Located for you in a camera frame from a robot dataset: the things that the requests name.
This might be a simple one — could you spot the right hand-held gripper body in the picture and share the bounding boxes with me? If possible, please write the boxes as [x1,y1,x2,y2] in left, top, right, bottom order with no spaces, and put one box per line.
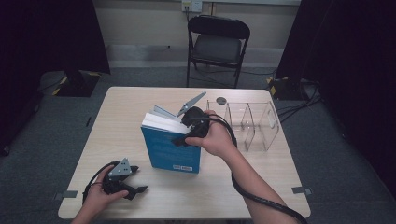
[177,91,211,140]

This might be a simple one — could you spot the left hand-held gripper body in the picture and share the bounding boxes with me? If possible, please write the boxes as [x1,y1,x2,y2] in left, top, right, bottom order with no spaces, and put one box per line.
[102,157,133,196]

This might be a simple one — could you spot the blue book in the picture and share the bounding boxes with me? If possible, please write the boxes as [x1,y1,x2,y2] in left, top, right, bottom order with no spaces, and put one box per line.
[140,105,202,175]

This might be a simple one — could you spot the clear acrylic book rack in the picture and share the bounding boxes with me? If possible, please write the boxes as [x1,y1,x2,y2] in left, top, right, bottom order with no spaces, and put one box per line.
[206,99,280,153]

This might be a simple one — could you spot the person's right hand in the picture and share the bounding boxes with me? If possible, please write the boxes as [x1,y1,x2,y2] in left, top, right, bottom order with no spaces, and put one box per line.
[185,109,238,159]

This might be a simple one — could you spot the person's left hand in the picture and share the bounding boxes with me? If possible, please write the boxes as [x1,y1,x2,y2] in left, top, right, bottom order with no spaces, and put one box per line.
[82,165,130,214]

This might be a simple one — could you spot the grey tape strip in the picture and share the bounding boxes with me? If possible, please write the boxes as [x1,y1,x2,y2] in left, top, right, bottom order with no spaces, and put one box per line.
[54,190,78,201]
[291,186,313,196]

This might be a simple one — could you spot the black folding chair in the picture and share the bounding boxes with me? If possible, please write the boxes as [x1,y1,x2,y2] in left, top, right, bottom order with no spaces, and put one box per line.
[186,14,251,89]

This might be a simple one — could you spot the dark curtain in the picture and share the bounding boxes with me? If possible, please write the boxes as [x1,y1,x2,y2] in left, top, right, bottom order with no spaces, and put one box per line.
[0,0,111,157]
[275,0,396,200]

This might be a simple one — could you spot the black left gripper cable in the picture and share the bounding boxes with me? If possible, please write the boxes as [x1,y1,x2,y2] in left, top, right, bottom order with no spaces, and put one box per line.
[82,161,121,204]

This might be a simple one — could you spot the black floor cables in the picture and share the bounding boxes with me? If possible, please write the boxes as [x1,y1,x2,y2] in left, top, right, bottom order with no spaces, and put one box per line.
[275,78,323,124]

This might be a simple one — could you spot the white wall socket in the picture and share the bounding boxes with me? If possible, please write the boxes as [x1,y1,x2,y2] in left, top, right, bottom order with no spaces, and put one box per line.
[181,0,204,13]

